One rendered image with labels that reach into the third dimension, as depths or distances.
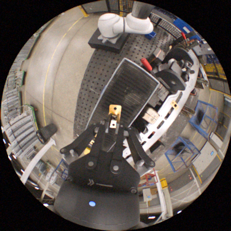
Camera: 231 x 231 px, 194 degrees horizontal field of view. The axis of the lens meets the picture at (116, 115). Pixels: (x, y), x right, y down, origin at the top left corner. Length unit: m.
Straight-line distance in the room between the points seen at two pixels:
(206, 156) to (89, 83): 8.58
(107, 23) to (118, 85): 0.48
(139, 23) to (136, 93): 0.49
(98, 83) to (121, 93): 0.53
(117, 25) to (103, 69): 0.44
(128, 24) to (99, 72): 0.50
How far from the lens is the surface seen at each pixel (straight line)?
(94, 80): 0.73
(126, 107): 0.22
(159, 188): 4.33
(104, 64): 0.74
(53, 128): 2.61
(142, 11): 0.53
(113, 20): 0.58
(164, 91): 0.37
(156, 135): 0.56
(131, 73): 0.22
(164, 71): 0.29
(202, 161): 8.30
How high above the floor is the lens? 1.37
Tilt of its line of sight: 69 degrees down
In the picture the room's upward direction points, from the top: 173 degrees counter-clockwise
